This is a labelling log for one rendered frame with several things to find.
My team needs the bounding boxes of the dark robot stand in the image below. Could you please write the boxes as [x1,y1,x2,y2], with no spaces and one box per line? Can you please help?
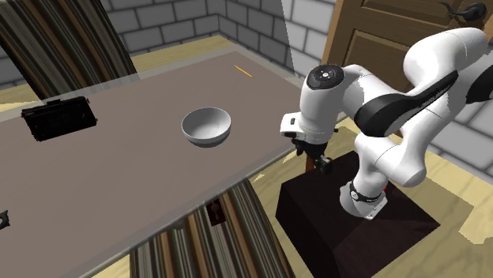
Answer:
[275,150,441,278]

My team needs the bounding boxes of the orange pencil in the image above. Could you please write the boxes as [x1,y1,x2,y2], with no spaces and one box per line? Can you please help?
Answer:
[233,64,254,79]

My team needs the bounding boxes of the white bowl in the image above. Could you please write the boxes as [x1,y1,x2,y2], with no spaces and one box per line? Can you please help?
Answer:
[181,107,232,147]

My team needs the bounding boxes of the brown wooden door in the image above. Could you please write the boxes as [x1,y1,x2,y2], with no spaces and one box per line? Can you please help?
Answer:
[321,0,493,93]

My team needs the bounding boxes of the striped table base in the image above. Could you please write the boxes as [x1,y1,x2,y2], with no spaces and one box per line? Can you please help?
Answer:
[0,0,297,278]

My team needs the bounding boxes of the black rectangular device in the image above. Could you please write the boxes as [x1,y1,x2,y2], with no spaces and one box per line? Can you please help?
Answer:
[21,96,99,142]

